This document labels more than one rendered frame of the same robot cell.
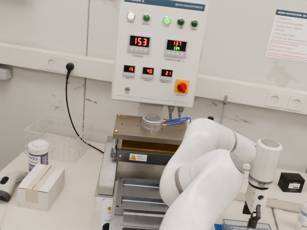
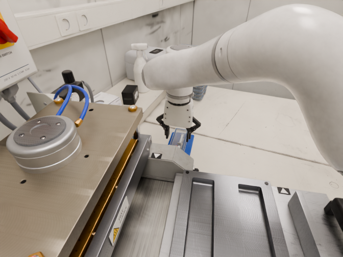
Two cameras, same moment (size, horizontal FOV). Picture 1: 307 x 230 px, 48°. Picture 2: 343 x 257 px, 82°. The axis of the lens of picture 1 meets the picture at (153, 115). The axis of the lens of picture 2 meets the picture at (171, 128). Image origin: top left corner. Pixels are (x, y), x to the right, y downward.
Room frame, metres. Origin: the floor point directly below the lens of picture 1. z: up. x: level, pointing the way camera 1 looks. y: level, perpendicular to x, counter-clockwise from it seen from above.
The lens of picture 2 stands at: (0.95, 0.15, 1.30)
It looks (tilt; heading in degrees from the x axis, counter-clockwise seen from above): 37 degrees down; 285
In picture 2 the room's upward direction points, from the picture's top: straight up
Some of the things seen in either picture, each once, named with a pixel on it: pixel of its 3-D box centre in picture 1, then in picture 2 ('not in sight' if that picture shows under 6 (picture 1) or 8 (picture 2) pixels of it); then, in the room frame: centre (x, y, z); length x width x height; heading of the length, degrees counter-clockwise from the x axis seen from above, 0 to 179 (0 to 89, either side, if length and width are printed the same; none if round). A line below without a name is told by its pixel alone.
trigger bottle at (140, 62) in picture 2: not in sight; (141, 68); (1.36, -0.80, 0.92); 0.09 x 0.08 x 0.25; 19
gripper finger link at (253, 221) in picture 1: (253, 222); (191, 133); (1.02, -0.41, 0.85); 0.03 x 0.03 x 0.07; 2
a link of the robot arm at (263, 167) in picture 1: (264, 159); (178, 70); (1.08, -0.40, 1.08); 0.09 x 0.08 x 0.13; 36
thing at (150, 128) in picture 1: (156, 130); (48, 151); (1.20, -0.02, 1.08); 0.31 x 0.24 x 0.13; 94
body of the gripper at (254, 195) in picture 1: (256, 193); (178, 110); (1.07, -0.41, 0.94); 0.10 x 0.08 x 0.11; 2
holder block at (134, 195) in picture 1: (148, 197); (226, 228); (0.91, -0.02, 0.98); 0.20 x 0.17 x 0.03; 94
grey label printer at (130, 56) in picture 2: not in sight; (150, 64); (1.38, -0.97, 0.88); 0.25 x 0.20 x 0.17; 167
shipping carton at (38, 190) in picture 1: (42, 186); not in sight; (1.15, 0.40, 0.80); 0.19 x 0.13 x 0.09; 173
